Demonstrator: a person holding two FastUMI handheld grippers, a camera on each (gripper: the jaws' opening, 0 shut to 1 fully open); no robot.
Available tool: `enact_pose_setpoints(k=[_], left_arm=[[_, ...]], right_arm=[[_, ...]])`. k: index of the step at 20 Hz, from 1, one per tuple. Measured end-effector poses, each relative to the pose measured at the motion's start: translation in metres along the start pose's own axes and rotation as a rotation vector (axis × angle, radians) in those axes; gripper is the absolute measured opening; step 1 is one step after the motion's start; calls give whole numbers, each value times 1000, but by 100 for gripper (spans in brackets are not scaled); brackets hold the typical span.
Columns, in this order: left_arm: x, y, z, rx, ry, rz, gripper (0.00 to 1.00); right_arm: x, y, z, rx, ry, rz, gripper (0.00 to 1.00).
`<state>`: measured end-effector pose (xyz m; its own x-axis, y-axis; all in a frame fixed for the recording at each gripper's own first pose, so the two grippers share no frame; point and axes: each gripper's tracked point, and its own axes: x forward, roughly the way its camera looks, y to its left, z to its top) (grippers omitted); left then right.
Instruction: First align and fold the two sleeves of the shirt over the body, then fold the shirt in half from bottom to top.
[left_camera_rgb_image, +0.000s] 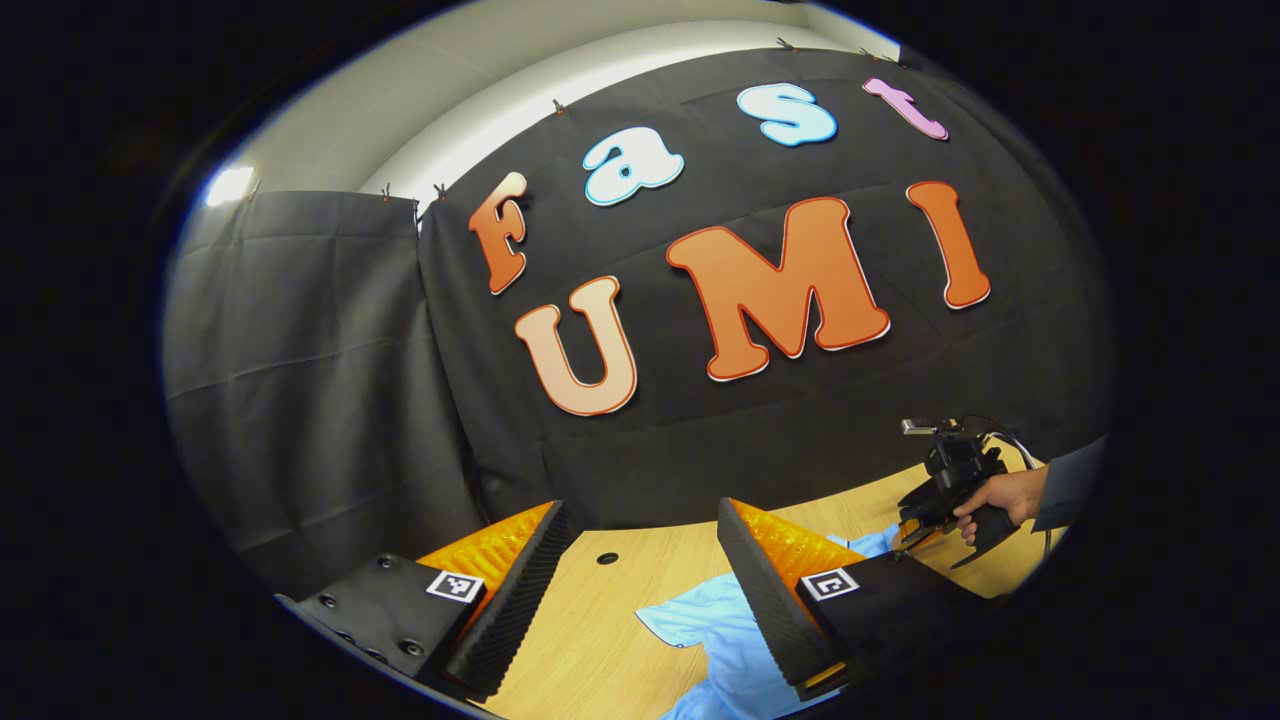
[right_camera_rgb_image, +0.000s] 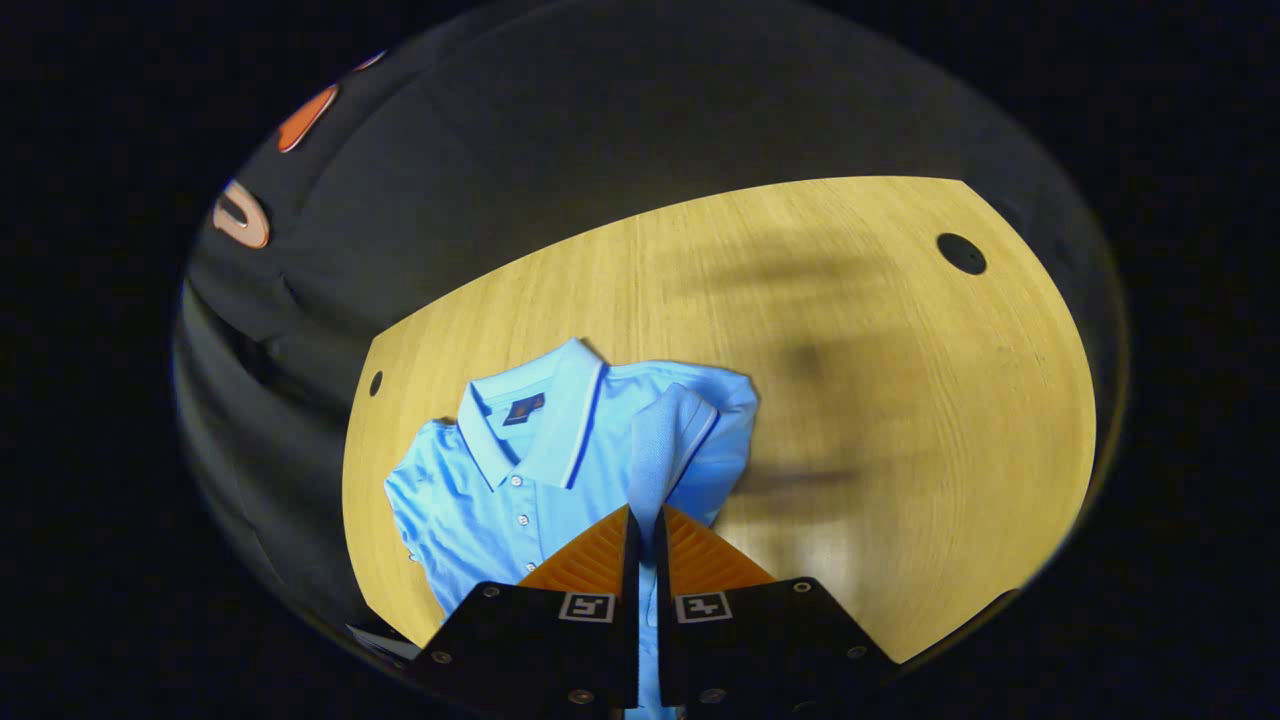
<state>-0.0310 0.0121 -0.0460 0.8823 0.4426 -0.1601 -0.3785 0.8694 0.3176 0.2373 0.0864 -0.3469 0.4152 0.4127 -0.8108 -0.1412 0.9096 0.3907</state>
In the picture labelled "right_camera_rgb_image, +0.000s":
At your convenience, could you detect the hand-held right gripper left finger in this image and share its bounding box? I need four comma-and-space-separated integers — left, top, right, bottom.
413, 503, 643, 716

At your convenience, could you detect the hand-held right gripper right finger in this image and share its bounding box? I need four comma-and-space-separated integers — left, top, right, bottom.
653, 503, 898, 716

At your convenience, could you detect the light blue T-shirt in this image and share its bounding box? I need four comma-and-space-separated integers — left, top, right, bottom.
384, 337, 761, 720

